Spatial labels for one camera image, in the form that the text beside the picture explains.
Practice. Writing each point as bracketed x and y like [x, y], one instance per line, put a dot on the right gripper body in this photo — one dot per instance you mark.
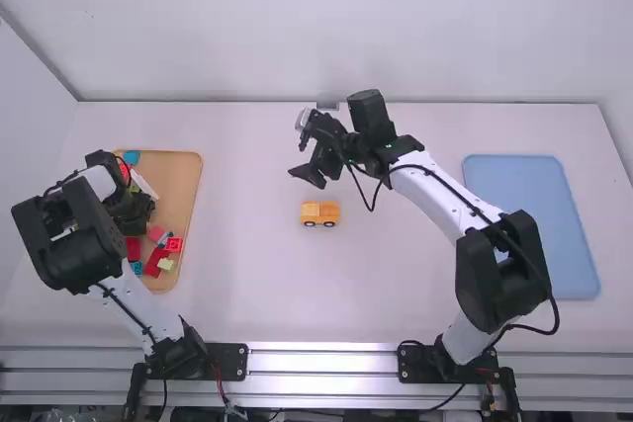
[330, 147]

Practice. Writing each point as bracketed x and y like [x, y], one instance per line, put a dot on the tan tray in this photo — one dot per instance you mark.
[190, 194]

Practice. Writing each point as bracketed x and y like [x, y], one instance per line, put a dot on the dark red toy brick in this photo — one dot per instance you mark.
[154, 266]

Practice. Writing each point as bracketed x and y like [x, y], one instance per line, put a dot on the yellow toy car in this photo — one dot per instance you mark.
[320, 213]

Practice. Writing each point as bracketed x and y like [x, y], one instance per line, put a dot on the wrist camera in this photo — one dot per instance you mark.
[144, 186]
[303, 121]

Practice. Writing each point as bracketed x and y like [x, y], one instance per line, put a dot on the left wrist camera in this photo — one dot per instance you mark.
[144, 186]

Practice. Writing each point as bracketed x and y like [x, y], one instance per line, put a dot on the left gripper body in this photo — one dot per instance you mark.
[133, 214]

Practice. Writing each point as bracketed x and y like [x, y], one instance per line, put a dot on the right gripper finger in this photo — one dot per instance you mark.
[304, 141]
[310, 174]

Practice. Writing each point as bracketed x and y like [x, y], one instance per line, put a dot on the green toy brick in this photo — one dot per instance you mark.
[169, 266]

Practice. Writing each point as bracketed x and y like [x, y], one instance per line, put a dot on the blue mat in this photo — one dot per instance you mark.
[534, 224]

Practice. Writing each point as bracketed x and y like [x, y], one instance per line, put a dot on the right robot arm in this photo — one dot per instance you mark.
[445, 194]

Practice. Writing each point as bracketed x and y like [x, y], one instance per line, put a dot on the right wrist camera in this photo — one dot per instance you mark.
[303, 121]

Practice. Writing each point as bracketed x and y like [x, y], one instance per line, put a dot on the pink toy brick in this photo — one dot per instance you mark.
[158, 234]

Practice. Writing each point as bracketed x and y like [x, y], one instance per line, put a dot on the blue toy brick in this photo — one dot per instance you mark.
[136, 270]

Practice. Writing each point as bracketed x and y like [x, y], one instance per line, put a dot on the silver rails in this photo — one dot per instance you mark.
[321, 360]

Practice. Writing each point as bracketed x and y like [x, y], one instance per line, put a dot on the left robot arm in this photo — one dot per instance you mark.
[74, 239]

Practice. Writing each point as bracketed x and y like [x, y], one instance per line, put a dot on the teal toy brick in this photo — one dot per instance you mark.
[132, 157]

